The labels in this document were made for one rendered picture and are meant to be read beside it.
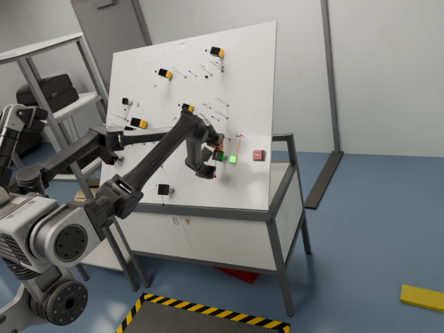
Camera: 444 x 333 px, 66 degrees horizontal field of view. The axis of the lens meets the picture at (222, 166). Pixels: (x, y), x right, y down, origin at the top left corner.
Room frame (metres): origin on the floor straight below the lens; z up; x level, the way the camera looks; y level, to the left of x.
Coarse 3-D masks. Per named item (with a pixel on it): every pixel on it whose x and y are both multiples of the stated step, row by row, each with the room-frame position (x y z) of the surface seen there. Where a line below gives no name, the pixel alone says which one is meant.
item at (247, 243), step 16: (192, 224) 1.71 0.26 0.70; (208, 224) 1.65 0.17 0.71; (224, 224) 1.60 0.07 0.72; (240, 224) 1.54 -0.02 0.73; (256, 224) 1.49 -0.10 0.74; (192, 240) 1.73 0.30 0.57; (208, 240) 1.67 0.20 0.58; (224, 240) 1.61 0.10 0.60; (240, 240) 1.56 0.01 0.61; (256, 240) 1.51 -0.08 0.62; (208, 256) 1.69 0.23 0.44; (224, 256) 1.63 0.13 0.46; (240, 256) 1.57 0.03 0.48; (256, 256) 1.52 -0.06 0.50; (272, 256) 1.47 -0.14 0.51
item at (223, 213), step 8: (136, 208) 1.85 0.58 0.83; (144, 208) 1.82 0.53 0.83; (152, 208) 1.79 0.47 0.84; (160, 208) 1.75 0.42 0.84; (168, 208) 1.72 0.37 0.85; (176, 208) 1.69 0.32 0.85; (184, 208) 1.66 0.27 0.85; (192, 208) 1.64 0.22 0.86; (200, 208) 1.61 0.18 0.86; (208, 208) 1.58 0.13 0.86; (216, 208) 1.56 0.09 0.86; (224, 208) 1.54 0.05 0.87; (232, 208) 1.52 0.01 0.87; (200, 216) 1.62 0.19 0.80; (208, 216) 1.59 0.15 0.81; (216, 216) 1.56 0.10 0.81; (224, 216) 1.54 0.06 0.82; (232, 216) 1.51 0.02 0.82; (240, 216) 1.49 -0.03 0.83; (248, 216) 1.46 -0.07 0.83; (256, 216) 1.44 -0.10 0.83; (264, 216) 1.42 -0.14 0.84
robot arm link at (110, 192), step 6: (108, 186) 0.90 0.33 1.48; (114, 186) 0.90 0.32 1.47; (120, 186) 0.92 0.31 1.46; (102, 192) 0.87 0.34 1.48; (108, 192) 0.87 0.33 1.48; (114, 192) 0.88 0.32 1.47; (120, 192) 0.89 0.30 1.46; (126, 192) 0.89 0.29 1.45; (108, 198) 0.85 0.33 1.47; (114, 198) 0.86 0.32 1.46; (120, 198) 0.87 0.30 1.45; (114, 204) 0.85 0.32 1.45
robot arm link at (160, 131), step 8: (112, 128) 1.46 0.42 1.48; (120, 128) 1.47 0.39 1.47; (152, 128) 1.53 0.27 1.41; (160, 128) 1.53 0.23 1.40; (168, 128) 1.54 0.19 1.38; (120, 136) 1.48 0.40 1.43; (128, 136) 1.46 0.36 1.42; (136, 136) 1.47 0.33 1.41; (144, 136) 1.48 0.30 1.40; (152, 136) 1.49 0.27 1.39; (160, 136) 1.50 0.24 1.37; (120, 144) 1.48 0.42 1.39; (128, 144) 1.47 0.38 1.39
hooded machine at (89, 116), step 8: (56, 72) 5.30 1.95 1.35; (64, 72) 5.29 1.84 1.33; (72, 80) 5.23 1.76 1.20; (80, 88) 5.26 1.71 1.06; (80, 112) 5.04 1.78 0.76; (88, 112) 5.15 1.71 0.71; (96, 112) 5.27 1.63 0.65; (64, 120) 4.87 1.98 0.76; (80, 120) 5.00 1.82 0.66; (88, 120) 5.10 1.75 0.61; (96, 120) 5.22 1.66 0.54; (48, 128) 5.12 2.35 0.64; (72, 128) 4.85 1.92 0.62; (80, 128) 4.95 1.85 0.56; (88, 128) 5.05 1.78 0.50; (48, 136) 5.18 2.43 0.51; (72, 136) 4.87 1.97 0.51; (80, 136) 4.90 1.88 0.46; (56, 144) 5.13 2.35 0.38; (56, 152) 5.18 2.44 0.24
